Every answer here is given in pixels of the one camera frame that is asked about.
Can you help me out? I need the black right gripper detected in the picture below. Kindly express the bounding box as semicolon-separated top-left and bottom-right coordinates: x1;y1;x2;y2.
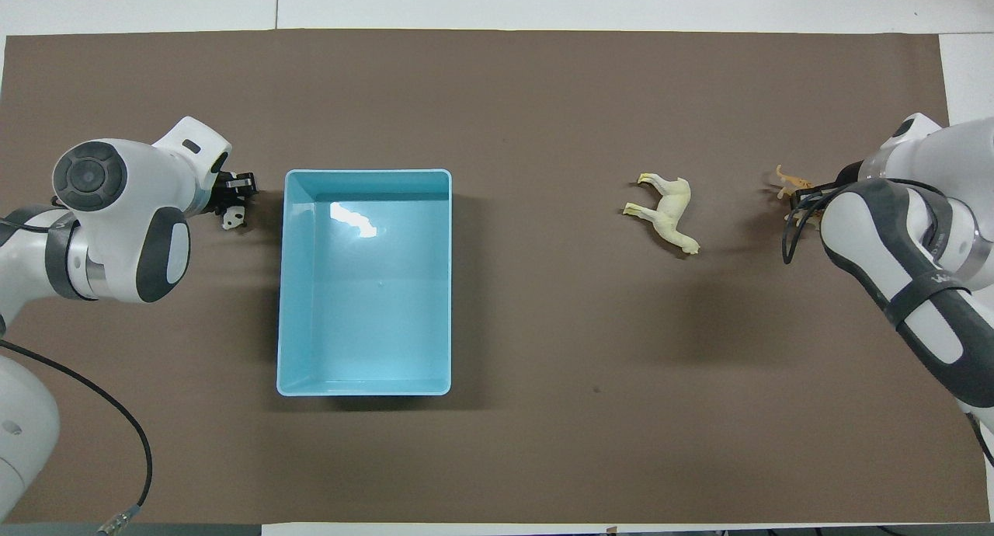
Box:
791;180;839;218

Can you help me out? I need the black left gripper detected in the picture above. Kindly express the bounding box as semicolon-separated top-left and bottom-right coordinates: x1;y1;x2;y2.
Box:
211;154;257;215

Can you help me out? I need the orange tiger toy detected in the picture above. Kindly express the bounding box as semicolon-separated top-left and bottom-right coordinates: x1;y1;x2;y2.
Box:
765;165;816;203

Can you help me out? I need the cream white horse toy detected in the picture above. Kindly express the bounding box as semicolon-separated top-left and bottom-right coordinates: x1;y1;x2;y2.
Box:
623;172;701;256

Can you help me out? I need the light blue storage box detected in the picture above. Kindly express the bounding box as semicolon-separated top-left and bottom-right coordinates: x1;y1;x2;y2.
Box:
276;169;454;398

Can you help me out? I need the brown table mat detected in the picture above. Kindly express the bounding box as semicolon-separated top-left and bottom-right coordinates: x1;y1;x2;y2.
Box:
0;29;991;524

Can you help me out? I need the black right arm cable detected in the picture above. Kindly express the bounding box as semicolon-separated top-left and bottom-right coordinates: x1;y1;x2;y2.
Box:
782;180;956;265

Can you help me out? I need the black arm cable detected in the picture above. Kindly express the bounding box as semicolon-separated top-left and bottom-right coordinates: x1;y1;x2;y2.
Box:
782;180;956;265
0;340;154;535

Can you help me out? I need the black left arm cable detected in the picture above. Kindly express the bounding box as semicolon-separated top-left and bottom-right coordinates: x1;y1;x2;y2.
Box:
0;340;154;535

